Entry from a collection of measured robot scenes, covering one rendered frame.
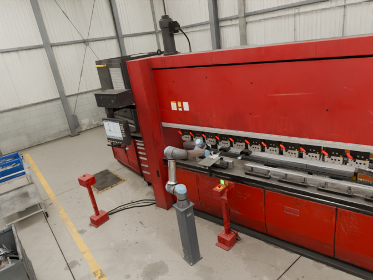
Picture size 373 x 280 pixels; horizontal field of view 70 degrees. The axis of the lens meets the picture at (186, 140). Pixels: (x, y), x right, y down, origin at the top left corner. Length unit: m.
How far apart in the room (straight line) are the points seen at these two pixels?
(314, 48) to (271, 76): 0.45
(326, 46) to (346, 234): 1.78
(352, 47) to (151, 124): 2.45
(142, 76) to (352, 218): 2.81
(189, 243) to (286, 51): 2.23
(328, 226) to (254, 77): 1.68
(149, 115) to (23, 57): 6.16
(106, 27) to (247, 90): 7.66
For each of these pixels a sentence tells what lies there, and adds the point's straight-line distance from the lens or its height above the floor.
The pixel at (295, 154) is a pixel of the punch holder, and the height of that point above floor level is 1.21.
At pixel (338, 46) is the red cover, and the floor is 2.24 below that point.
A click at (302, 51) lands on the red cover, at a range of 2.64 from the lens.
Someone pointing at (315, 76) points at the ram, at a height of 2.00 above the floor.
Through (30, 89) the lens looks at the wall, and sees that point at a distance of 9.29.
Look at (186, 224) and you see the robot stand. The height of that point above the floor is 0.58.
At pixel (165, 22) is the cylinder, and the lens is 3.53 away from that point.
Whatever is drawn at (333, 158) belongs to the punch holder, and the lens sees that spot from 2.86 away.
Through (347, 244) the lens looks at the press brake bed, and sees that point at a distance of 3.23.
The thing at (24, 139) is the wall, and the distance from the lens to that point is 9.46.
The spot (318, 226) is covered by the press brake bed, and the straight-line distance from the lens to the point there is 3.18.
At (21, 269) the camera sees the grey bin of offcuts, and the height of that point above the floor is 0.60.
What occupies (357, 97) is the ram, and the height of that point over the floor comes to 1.82.
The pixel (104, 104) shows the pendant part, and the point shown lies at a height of 1.80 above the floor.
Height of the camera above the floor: 2.47
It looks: 21 degrees down
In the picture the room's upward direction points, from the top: 8 degrees counter-clockwise
